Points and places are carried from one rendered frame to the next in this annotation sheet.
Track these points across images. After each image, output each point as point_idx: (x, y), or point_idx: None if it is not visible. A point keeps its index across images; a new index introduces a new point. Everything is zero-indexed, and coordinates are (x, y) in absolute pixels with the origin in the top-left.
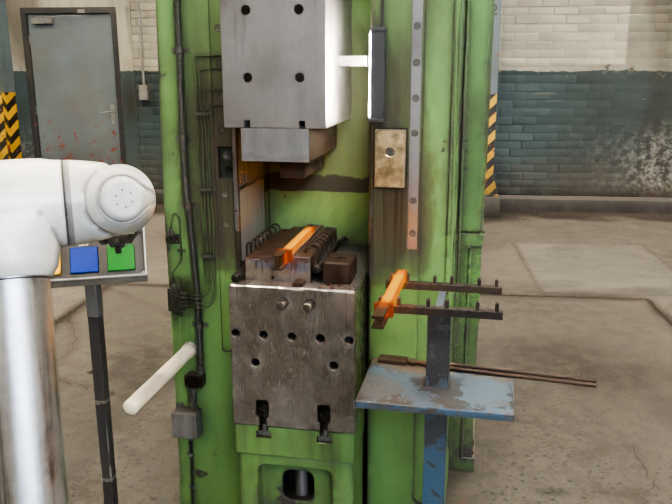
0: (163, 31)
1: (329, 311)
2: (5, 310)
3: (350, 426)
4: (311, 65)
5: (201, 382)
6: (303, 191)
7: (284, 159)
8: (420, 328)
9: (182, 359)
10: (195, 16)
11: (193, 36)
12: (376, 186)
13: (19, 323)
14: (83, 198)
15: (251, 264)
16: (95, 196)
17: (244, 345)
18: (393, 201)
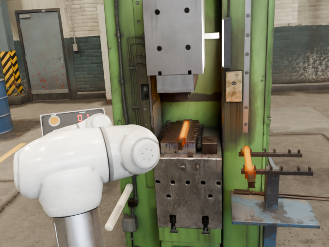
0: (109, 25)
1: (207, 169)
2: (75, 236)
3: (219, 225)
4: (194, 40)
5: (136, 204)
6: (179, 102)
7: (180, 90)
8: None
9: (128, 194)
10: (126, 16)
11: (125, 27)
12: (226, 101)
13: (85, 244)
14: (119, 155)
15: (163, 146)
16: (129, 155)
17: (162, 187)
18: (235, 108)
